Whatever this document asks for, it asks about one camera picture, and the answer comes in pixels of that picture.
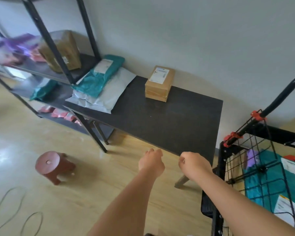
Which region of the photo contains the person's left hand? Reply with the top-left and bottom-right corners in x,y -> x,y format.
138,148 -> 165,179

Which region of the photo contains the person's right hand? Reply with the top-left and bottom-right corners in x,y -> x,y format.
179,151 -> 213,181

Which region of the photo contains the purple mailer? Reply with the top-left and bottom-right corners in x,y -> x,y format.
246,149 -> 260,170

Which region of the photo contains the small brown cardboard box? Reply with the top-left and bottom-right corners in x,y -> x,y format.
144,65 -> 175,103

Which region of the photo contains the white mailer bag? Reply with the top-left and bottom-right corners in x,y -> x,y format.
65,67 -> 137,114

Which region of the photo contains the black wire mesh cart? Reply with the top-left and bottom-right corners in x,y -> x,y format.
201,72 -> 295,236

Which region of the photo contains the plain teal package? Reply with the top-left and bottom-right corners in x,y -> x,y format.
72,54 -> 125,98

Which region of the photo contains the bulky taped cardboard box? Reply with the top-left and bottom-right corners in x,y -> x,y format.
38,30 -> 82,73

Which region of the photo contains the person's left forearm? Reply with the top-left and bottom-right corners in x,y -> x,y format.
87,169 -> 163,236

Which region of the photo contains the person's right forearm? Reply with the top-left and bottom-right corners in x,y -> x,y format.
199,169 -> 295,236

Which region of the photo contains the black low metal table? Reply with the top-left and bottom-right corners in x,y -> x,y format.
63,76 -> 224,189

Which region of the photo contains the red-brown plastic stool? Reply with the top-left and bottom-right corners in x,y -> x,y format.
35,151 -> 76,186

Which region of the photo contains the black metal shelf rack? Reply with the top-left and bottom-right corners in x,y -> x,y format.
0,0 -> 115,153

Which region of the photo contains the thin grey floor cable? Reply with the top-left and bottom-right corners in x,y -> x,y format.
0,187 -> 44,236

